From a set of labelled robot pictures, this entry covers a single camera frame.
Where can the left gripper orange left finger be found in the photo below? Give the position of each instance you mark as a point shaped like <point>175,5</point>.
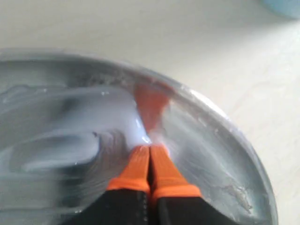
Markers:
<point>125,201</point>

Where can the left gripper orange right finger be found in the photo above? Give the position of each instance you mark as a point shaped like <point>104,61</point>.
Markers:
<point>178,202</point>

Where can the blue pump soap bottle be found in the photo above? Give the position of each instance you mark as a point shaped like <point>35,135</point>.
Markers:
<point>290,8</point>

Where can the round steel plate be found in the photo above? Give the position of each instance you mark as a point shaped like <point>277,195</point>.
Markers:
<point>69,121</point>

